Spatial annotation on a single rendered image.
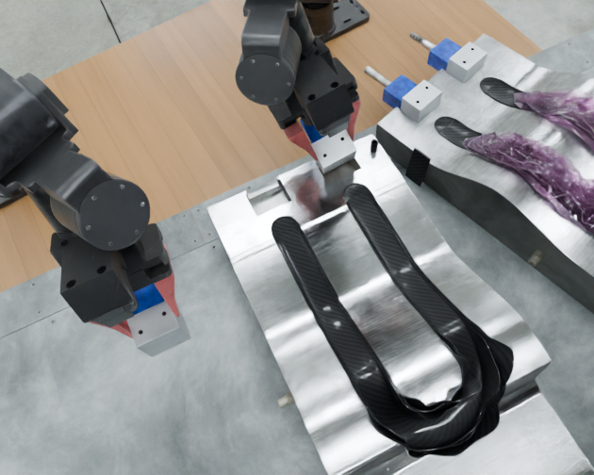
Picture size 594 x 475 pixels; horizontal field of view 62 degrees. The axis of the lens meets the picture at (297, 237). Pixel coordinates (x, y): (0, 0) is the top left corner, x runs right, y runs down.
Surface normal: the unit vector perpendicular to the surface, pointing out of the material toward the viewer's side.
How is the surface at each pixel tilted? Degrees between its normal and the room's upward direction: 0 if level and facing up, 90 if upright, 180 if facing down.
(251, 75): 79
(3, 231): 0
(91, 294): 61
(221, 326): 0
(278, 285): 4
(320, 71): 21
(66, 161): 25
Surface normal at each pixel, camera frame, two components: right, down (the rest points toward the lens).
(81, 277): -0.27, -0.76
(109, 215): 0.69, 0.27
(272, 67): -0.12, 0.80
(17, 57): -0.07, -0.43
